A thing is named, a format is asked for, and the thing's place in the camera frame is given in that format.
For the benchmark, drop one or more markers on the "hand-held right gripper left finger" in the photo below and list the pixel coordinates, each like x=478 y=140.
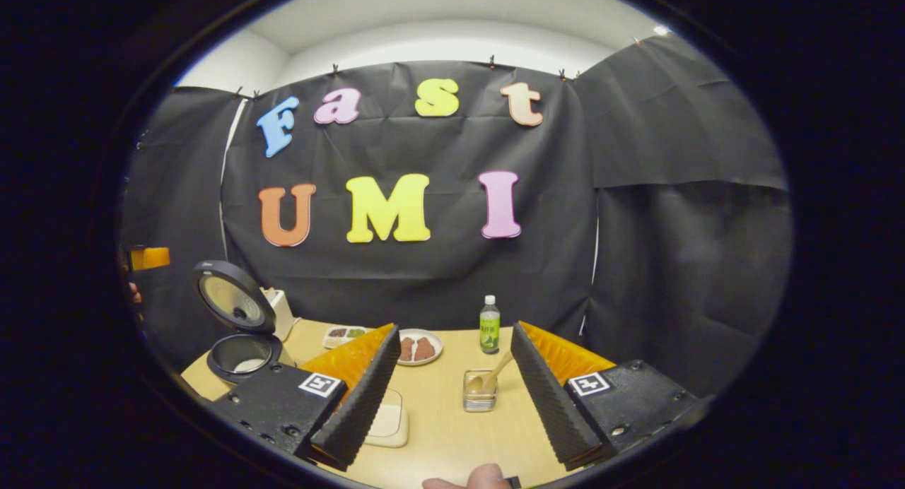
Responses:
x=364 y=404

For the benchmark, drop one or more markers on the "white divided bean dish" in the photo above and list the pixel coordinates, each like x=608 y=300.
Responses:
x=345 y=336

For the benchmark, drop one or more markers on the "clear chopstick holder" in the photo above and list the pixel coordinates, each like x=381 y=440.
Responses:
x=479 y=397

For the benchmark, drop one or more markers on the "wooden spoon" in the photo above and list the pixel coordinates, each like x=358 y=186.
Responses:
x=495 y=372

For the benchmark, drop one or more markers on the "white round plate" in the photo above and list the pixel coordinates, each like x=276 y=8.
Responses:
x=433 y=344

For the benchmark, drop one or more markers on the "clear rice container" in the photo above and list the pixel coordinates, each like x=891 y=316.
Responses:
x=390 y=422

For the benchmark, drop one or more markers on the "green drink bottle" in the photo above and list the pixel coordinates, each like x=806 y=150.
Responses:
x=490 y=330

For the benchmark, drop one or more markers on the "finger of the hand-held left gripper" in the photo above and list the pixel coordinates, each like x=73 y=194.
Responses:
x=150 y=258

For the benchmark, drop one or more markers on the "brown meat piece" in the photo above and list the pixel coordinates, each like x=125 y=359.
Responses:
x=425 y=349
x=407 y=349

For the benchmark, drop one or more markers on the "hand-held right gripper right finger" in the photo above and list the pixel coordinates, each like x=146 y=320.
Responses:
x=555 y=411

